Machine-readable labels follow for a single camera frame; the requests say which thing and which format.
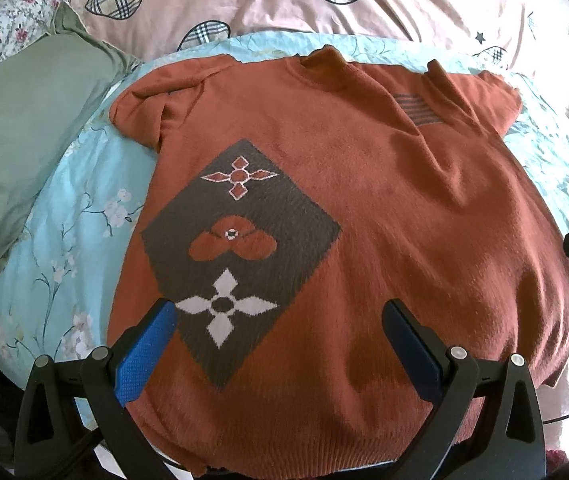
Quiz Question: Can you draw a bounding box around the rust orange knit sweater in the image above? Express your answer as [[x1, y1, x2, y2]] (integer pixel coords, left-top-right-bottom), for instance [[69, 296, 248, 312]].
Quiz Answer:
[[108, 47, 569, 479]]

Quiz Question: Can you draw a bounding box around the light blue floral quilt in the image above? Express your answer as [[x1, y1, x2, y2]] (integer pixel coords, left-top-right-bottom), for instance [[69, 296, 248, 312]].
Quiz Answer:
[[0, 32, 569, 385]]

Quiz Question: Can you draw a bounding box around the pink plaid-heart duvet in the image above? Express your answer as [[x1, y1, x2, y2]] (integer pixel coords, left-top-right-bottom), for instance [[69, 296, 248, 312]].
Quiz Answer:
[[71, 0, 569, 76]]

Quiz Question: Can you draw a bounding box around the green pillow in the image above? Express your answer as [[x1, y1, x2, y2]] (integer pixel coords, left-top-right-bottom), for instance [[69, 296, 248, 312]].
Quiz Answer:
[[0, 4, 134, 272]]

